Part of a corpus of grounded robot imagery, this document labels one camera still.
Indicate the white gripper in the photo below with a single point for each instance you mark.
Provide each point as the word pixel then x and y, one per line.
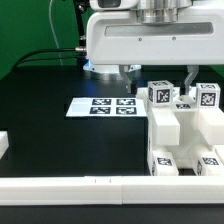
pixel 156 32

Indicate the small white tagged block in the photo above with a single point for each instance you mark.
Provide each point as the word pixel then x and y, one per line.
pixel 160 93

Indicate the white tagged cube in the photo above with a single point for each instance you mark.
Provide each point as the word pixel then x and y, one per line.
pixel 207 95

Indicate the white chair back assembly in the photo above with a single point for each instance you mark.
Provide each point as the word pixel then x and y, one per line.
pixel 180 120

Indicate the white chair seat frame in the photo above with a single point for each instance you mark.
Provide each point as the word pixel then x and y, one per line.
pixel 185 156

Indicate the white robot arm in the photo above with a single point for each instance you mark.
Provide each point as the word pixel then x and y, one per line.
pixel 156 32

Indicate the white sheet with tags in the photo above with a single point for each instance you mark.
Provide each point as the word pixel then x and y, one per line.
pixel 106 107

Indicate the white part at left edge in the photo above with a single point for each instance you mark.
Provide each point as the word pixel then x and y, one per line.
pixel 4 144

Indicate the white front barrier rail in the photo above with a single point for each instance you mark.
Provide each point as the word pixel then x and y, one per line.
pixel 112 190

